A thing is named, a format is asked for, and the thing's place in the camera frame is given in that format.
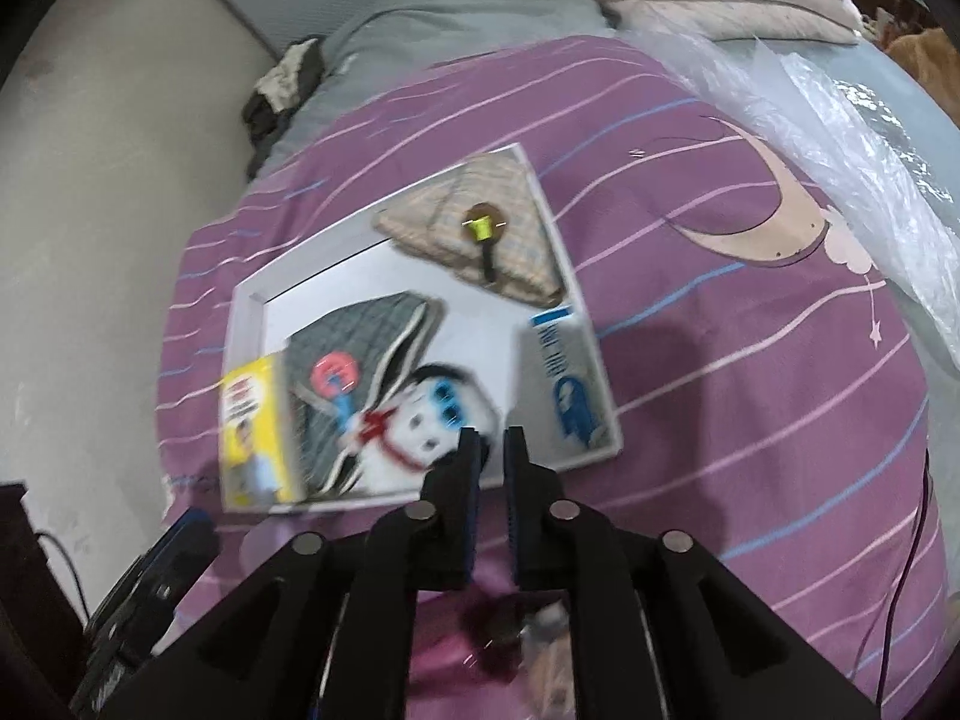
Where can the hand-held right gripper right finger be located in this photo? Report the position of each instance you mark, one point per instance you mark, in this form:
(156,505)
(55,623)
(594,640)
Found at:
(514,510)

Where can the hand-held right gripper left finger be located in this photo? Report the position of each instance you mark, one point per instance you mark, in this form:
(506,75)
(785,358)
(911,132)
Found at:
(469,510)

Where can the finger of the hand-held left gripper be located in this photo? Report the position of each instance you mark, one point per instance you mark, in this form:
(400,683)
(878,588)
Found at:
(184,540)

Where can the white and black plush toy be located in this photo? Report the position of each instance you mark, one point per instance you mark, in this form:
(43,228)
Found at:
(420,420)

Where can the purple refill pack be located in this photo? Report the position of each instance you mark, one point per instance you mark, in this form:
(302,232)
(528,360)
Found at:
(487,630)

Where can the yellow packet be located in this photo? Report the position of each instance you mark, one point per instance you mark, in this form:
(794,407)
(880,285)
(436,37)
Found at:
(255,427)

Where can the blue and white packet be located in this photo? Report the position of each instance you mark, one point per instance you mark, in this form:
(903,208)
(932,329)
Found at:
(570,360)

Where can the white cardboard box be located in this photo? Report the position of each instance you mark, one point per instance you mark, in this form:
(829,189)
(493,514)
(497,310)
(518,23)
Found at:
(450,315)

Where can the grey plaid cloth pouch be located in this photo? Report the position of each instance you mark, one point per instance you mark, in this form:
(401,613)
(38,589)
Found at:
(352,337)

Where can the beige plaid cloth pouch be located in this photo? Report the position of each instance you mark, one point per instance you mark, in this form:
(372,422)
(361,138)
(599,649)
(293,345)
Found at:
(517,255)

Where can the black stand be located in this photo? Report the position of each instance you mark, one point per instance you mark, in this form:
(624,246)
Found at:
(30,600)

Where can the purple striped blanket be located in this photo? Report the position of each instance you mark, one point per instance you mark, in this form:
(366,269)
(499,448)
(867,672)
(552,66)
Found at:
(750,390)

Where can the dark crumpled clothing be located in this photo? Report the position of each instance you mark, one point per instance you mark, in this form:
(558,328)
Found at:
(285,82)

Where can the grey bedsheet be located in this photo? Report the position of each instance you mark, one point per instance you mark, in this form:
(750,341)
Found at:
(465,15)

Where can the clear plastic sheet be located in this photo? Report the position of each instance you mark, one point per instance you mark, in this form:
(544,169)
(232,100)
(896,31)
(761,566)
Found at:
(862,150)

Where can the orange plush toy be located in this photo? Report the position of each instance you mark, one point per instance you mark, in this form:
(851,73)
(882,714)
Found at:
(930,60)

